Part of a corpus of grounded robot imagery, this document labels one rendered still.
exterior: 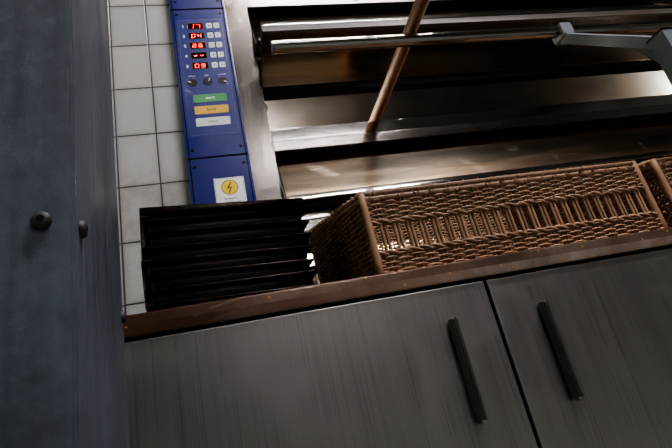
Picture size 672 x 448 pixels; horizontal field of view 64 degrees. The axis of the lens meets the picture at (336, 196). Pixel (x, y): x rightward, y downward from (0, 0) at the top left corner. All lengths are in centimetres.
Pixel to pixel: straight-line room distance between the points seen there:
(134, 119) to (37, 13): 120
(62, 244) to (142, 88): 134
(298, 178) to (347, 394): 81
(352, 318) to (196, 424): 24
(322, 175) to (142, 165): 47
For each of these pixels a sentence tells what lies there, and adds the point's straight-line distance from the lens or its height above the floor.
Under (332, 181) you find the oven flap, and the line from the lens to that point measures 144.
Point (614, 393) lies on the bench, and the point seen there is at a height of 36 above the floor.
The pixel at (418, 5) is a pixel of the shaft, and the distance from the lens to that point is 125.
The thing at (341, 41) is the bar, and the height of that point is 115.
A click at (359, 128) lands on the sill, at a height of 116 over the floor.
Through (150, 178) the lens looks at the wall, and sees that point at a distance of 144.
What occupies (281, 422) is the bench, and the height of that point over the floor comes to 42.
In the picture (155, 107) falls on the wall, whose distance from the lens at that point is 155.
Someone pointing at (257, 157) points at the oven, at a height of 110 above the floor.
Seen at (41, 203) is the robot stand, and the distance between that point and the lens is 28.
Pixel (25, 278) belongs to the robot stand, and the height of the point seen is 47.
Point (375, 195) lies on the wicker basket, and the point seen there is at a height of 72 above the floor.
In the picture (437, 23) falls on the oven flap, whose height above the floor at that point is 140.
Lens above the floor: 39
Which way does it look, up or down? 24 degrees up
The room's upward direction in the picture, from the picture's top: 13 degrees counter-clockwise
